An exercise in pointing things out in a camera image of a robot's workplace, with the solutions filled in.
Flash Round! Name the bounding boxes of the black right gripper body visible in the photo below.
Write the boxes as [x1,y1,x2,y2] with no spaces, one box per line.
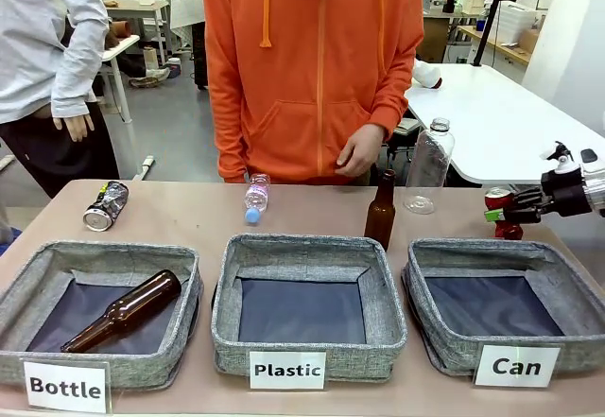
[540,165,594,217]

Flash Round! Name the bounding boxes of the red drink can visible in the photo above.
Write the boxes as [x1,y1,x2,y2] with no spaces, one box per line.
[484,186,526,241]

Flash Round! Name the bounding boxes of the orange-hoodie person's left forearm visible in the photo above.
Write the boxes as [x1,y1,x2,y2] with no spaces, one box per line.
[366,47,425,142]

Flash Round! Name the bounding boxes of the orange-hoodie person's right forearm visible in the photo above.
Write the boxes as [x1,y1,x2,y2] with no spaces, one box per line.
[203,71,251,184]

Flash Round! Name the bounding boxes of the grey-shirt person's forearm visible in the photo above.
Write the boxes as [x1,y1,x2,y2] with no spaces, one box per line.
[49,33,111,120]

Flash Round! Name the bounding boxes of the grey fabric basket labelled Can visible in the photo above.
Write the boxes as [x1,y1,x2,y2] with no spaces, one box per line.
[401,238,605,376]

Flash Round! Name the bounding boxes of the white Can label card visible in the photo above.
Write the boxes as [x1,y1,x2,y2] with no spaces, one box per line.
[474,343,562,389]

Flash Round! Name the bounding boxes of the grey fabric basket labelled Plastic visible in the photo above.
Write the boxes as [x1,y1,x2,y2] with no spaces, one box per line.
[210,233,409,383]

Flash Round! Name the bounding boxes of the grey fabric basket labelled Bottle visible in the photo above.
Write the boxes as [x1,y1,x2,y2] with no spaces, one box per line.
[0,240,205,390]

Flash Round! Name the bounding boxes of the crushed silver black can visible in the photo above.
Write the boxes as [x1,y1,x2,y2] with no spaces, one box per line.
[82,180,130,233]

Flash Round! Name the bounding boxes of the orange-hoodie person's left hand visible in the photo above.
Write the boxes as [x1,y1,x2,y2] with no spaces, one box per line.
[335,124,385,179]

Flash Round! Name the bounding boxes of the grey-shirt person's hand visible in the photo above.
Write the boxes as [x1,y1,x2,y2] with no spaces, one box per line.
[51,113,96,144]

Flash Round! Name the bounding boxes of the large white table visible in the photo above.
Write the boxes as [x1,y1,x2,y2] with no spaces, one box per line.
[405,62,605,187]

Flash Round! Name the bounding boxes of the large clear plastic bottle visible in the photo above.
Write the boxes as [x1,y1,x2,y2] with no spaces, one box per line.
[403,117,457,216]

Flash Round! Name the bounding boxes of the brown glass beer bottle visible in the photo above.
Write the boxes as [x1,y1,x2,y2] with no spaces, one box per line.
[363,169,397,252]
[60,269,183,355]

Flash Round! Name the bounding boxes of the black chair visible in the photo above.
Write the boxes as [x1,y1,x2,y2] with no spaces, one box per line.
[386,116,423,175]

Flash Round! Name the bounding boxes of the wooden workbench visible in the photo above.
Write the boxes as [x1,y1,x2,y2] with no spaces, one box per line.
[455,24,533,66]

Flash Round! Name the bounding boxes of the black tripod pole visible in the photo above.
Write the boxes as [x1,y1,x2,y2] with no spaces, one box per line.
[472,0,503,69]

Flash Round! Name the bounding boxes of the white stacked storage boxes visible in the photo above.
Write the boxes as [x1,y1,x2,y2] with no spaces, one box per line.
[497,0,545,36]

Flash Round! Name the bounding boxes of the person in orange hoodie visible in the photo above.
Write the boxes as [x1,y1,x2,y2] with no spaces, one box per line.
[202,0,425,186]

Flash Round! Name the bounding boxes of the small clear blue-capped bottle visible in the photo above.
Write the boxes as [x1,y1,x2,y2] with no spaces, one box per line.
[243,173,272,226]

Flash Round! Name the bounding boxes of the white Plastic label card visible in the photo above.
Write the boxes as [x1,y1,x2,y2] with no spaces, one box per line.
[249,350,328,391]

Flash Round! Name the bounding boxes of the pair of sneakers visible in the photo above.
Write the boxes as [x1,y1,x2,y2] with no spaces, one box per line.
[128,66,172,90]

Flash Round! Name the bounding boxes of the small white side table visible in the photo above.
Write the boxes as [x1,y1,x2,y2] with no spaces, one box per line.
[100,33,157,182]

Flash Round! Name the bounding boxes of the cluttered white work table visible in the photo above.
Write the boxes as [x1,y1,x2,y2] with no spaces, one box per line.
[100,0,172,66]

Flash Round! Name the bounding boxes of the brown clay pot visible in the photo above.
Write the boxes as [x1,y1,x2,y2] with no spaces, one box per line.
[108,19,132,43]

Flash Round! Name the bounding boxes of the white Bottle label card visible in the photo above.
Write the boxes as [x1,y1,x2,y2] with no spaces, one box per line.
[21,359,112,415]

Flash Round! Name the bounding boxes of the person in grey shirt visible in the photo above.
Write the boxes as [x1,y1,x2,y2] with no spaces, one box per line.
[0,0,122,200]

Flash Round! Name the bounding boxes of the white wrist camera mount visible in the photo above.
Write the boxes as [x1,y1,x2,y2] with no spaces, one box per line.
[540,141,581,175]

